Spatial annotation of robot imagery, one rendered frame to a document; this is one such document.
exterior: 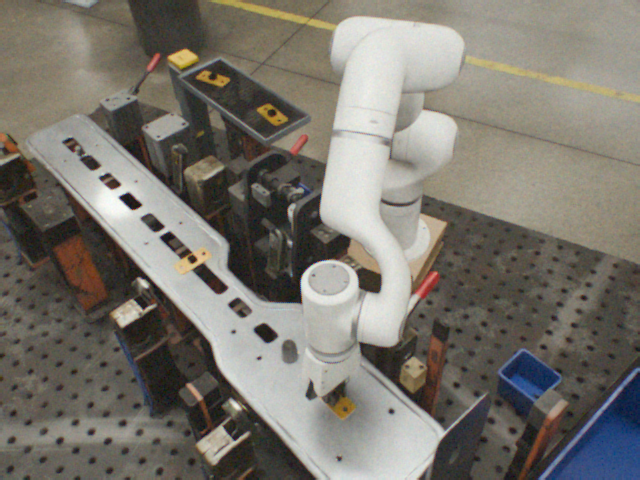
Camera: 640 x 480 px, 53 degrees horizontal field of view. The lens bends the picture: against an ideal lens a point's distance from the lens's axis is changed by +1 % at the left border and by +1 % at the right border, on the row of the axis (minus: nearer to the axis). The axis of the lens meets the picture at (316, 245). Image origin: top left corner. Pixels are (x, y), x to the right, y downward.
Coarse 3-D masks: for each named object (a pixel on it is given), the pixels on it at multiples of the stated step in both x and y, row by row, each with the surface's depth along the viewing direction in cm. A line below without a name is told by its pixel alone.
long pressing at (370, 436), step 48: (48, 144) 173; (96, 144) 172; (96, 192) 159; (144, 192) 158; (144, 240) 147; (192, 240) 146; (192, 288) 137; (240, 288) 136; (240, 336) 128; (288, 336) 127; (240, 384) 121; (288, 384) 120; (384, 384) 119; (288, 432) 113; (336, 432) 113; (384, 432) 113; (432, 432) 112
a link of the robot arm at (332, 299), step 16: (320, 272) 93; (336, 272) 93; (352, 272) 93; (304, 288) 91; (320, 288) 91; (336, 288) 91; (352, 288) 91; (304, 304) 93; (320, 304) 90; (336, 304) 90; (352, 304) 92; (304, 320) 98; (320, 320) 93; (336, 320) 92; (352, 320) 92; (320, 336) 96; (336, 336) 95; (352, 336) 94; (336, 352) 99
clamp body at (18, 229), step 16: (0, 160) 159; (16, 160) 161; (0, 176) 161; (16, 176) 164; (0, 192) 163; (16, 192) 166; (32, 192) 169; (16, 208) 171; (16, 224) 173; (32, 240) 178; (16, 256) 186; (32, 256) 181; (48, 256) 184
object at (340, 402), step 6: (336, 396) 116; (324, 402) 117; (336, 402) 116; (342, 402) 116; (348, 402) 116; (330, 408) 116; (336, 408) 116; (342, 408) 116; (348, 408) 116; (354, 408) 116; (336, 414) 115; (342, 414) 115; (348, 414) 115
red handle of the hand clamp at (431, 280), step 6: (432, 276) 117; (438, 276) 118; (426, 282) 117; (432, 282) 117; (420, 288) 118; (426, 288) 117; (414, 294) 118; (420, 294) 117; (426, 294) 117; (414, 300) 118; (420, 300) 118; (408, 306) 118; (414, 306) 118; (408, 312) 118
